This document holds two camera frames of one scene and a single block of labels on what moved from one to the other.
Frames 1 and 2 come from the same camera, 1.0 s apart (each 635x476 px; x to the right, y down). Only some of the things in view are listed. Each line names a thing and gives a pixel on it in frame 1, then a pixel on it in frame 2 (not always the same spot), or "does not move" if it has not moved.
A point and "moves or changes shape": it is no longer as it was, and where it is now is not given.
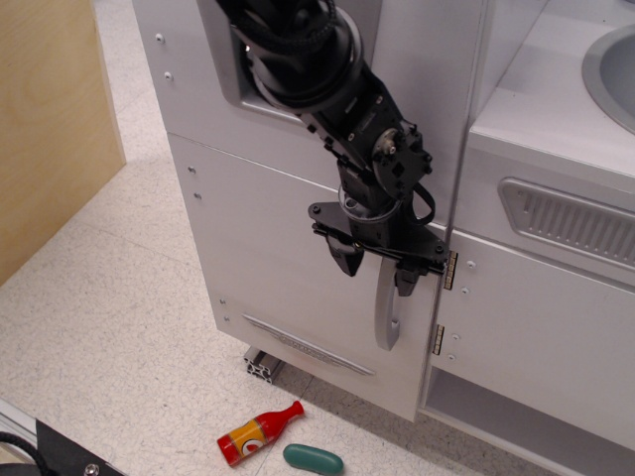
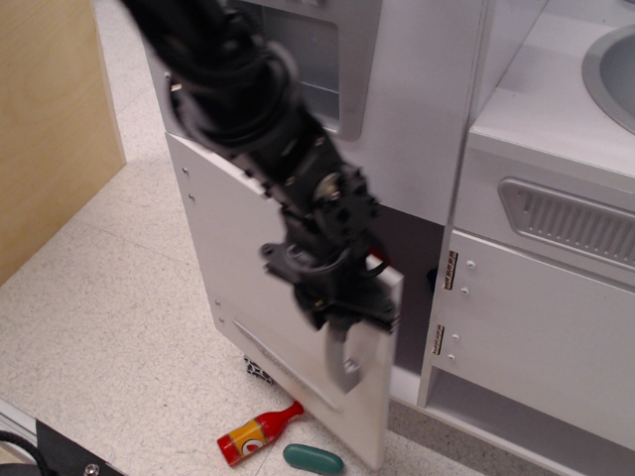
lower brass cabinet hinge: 439,339 does not move
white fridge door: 275,288 moves or changes shape
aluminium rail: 15,420 does not move
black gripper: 380,225 → 326,254
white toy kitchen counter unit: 535,333 does not move
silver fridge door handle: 388,331 moves or changes shape
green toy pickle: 312,458 does not move
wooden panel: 61,141 does not move
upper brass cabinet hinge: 450,269 does not move
